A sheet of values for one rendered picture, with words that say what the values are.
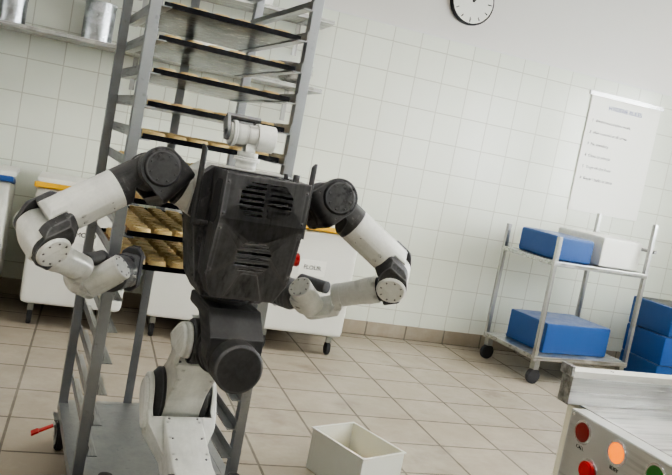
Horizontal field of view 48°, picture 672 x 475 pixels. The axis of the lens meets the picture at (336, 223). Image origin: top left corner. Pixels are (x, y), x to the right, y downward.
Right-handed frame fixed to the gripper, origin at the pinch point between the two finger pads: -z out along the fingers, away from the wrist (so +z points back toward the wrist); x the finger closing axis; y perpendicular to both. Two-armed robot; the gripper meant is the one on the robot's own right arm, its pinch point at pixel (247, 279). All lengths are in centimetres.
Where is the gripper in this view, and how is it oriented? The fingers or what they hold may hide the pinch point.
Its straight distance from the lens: 225.5
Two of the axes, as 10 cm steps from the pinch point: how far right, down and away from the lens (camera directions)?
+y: -5.9, -0.4, -8.1
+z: 7.9, 2.0, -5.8
